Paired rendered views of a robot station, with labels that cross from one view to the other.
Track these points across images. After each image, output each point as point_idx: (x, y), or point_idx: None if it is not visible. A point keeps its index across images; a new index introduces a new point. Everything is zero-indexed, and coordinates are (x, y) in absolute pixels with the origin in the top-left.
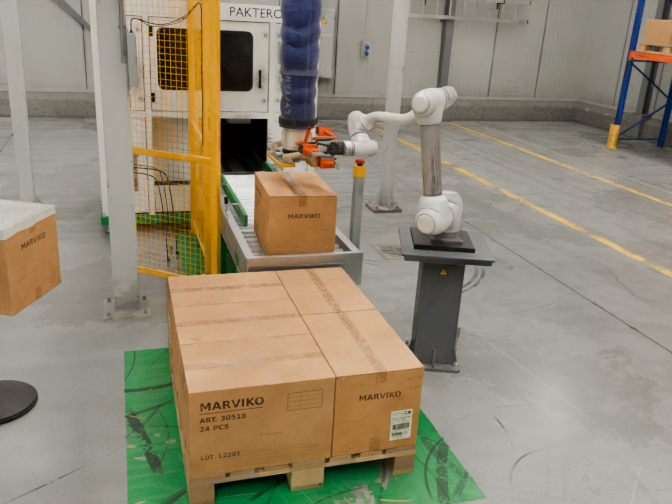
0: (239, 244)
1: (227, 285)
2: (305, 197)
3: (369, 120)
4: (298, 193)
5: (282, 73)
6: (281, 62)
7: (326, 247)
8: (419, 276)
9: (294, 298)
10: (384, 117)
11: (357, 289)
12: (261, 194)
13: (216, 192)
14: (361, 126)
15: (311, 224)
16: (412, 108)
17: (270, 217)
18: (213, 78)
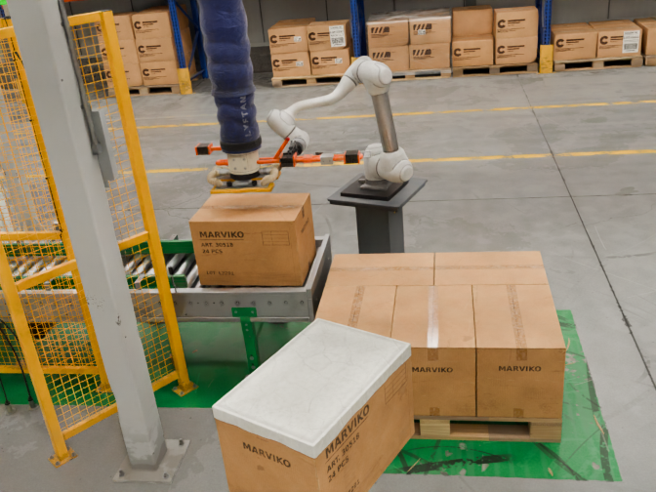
0: (260, 291)
1: (348, 313)
2: (303, 207)
3: (296, 112)
4: (292, 207)
5: (236, 96)
6: (229, 84)
7: (313, 246)
8: (368, 227)
9: (396, 283)
10: (312, 103)
11: (390, 254)
12: (243, 232)
13: (165, 266)
14: (293, 121)
15: (307, 230)
16: (380, 82)
17: (297, 241)
18: (134, 135)
